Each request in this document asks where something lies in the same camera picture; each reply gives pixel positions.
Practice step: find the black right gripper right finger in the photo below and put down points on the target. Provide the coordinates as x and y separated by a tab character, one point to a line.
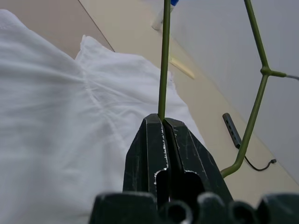
194	158

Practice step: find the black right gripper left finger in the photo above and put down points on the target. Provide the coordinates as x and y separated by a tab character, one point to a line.
142	154

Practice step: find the grey usb hub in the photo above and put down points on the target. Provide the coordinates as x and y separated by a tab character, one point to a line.
231	130

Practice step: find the white shorts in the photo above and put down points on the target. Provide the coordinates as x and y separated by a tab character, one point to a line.
70	112

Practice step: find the white bottle with blue cap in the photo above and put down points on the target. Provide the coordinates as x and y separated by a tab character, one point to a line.
161	16

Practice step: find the pale yellow flat strip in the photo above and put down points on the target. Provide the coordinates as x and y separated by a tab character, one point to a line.
182	66

